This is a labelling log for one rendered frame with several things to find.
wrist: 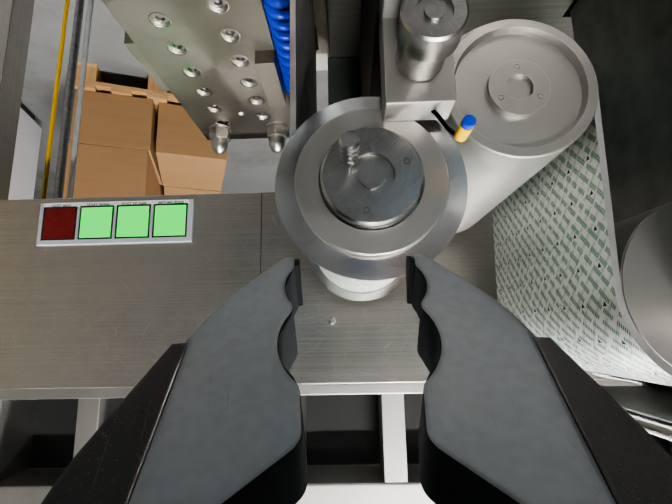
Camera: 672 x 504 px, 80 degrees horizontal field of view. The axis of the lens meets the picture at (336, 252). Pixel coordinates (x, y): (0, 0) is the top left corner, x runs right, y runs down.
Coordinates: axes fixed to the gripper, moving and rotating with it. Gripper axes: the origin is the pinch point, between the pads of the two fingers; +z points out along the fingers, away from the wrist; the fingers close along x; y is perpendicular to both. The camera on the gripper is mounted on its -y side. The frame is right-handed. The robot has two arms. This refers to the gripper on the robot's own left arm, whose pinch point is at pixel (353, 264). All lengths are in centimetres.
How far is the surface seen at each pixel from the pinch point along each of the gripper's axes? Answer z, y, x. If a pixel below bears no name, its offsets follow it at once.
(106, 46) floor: 207, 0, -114
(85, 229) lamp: 46, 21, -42
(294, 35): 27.6, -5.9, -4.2
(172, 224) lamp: 47, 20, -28
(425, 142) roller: 19.5, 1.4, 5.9
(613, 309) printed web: 13.0, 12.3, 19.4
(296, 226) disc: 16.5, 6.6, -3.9
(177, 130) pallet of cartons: 212, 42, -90
